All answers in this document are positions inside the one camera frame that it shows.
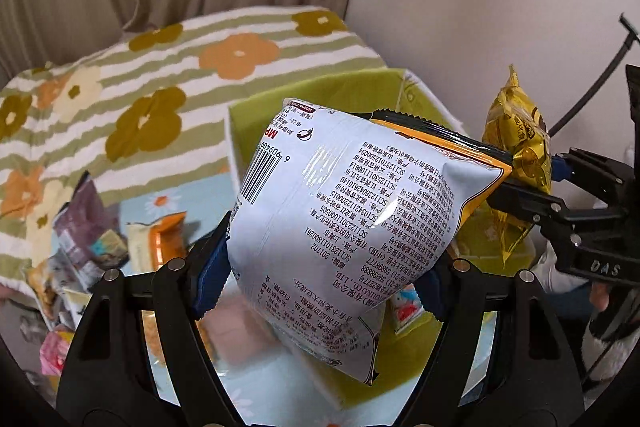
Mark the green cardboard box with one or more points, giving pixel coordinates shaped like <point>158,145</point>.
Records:
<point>260,122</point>

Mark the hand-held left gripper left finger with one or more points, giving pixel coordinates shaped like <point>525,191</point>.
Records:
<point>209,279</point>

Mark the black metal stand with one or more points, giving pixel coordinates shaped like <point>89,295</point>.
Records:
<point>612,72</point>

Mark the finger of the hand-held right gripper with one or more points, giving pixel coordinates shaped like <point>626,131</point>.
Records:
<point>561,168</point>
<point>525,203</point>

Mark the person's right hand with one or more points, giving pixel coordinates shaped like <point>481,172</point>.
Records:
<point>599,297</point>

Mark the cream and orange snack packet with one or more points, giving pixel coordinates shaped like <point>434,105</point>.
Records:
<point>157,242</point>

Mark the blue daisy bed sheet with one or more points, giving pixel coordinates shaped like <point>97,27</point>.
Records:
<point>200,192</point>

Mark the striped floral blanket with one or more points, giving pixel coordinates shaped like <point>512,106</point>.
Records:
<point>150,72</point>

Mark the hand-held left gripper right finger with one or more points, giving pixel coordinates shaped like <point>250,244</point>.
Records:
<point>436,292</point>

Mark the small cartoon snack packet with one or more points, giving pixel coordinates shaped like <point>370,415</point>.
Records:
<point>407,312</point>

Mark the pile of snack packets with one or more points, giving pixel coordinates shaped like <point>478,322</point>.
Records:
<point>80,227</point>

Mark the yellow snack packet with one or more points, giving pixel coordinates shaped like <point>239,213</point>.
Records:
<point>515,132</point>

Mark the white chip bag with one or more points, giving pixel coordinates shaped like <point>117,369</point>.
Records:
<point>350,217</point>

